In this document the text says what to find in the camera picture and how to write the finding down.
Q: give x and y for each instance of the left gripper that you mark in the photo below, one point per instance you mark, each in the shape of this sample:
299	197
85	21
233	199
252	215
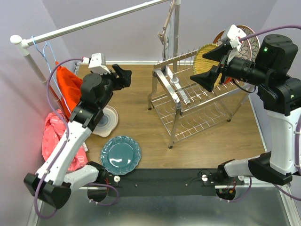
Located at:
124	80

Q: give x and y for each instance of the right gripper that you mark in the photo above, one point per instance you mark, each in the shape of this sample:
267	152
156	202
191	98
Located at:
207	79

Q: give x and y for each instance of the woven bamboo plate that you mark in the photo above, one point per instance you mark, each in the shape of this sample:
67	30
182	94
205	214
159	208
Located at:
200	64

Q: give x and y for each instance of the orange plate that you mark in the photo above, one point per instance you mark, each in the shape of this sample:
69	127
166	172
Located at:
227	80

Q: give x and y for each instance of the large floral plate brown rim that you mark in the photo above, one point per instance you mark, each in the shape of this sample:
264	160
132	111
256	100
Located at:
254	41

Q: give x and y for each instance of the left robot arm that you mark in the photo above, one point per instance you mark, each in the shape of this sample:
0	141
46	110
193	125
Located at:
51	183

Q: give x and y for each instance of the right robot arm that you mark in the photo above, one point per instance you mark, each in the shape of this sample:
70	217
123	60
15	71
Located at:
281	97

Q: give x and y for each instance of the metal dish rack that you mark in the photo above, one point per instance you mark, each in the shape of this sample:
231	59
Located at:
183	106

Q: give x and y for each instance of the grey hanging cloth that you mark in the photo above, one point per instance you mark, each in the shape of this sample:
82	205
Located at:
168	40

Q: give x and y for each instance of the orange oven mitt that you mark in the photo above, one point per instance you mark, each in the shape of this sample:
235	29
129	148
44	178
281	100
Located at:
69	85

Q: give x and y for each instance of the wooden clip hanger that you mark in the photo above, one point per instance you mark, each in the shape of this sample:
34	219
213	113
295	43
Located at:
167	23

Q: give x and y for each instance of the teal scalloped plate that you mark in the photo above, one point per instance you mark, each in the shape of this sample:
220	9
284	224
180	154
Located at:
120	155

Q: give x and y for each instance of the pink plastic bag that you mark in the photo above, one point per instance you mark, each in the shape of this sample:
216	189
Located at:
53	131

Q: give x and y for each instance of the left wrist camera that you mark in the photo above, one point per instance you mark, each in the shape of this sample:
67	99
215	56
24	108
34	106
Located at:
96	63

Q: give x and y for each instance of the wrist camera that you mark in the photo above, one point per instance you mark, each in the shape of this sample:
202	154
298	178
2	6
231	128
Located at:
96	63
233	34

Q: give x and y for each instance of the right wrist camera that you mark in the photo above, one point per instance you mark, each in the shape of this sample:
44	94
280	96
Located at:
233	34

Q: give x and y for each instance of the white clothes rail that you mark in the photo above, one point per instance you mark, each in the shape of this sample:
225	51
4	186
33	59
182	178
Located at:
119	35

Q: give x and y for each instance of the blue wire hanger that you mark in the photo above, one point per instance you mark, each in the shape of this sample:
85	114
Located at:
43	54

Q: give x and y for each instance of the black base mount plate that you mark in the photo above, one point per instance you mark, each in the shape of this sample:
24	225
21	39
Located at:
171	182

